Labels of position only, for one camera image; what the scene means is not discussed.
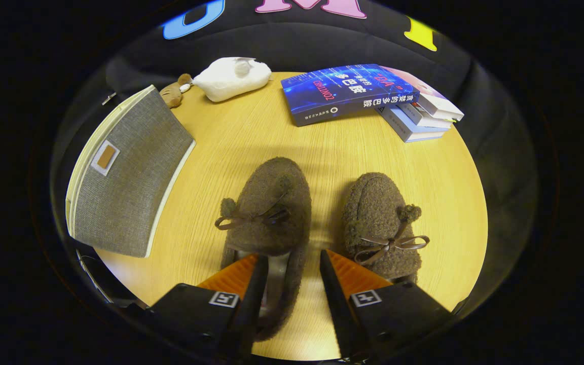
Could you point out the brown plush toy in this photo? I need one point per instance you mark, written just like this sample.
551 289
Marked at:
173 94

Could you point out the pink cover book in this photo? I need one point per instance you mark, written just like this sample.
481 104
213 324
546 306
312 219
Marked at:
439 101

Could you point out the brown fuzzy shoe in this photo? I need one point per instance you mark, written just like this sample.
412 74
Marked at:
373 213
271 203

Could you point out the white clip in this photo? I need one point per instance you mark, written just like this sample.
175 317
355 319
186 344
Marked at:
109 98

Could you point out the white book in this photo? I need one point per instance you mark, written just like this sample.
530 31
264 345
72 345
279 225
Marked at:
429 119

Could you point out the light blue book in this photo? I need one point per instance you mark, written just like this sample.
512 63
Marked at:
408 129

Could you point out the grey fabric storage box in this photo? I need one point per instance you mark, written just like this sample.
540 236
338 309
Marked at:
130 177

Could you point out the dark blue book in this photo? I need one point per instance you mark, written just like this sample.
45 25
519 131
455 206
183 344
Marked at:
342 91

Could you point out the white plush toy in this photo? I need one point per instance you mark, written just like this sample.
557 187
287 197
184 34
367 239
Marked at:
231 78

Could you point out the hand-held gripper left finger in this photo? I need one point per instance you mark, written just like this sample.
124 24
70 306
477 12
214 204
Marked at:
250 306

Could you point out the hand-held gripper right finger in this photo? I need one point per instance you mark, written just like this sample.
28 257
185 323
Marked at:
340 309

